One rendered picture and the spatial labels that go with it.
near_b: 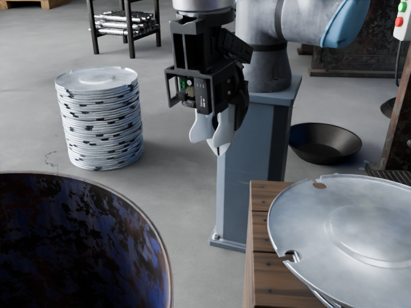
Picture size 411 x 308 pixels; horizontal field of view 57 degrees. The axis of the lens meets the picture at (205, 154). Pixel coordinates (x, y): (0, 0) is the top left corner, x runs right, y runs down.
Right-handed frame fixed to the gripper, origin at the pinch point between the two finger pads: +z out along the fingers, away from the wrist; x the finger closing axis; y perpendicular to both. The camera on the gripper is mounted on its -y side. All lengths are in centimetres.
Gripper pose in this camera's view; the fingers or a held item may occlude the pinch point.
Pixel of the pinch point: (221, 145)
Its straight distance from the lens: 58.0
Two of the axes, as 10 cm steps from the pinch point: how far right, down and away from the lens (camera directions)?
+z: 0.7, 8.6, 5.1
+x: 8.5, 2.1, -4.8
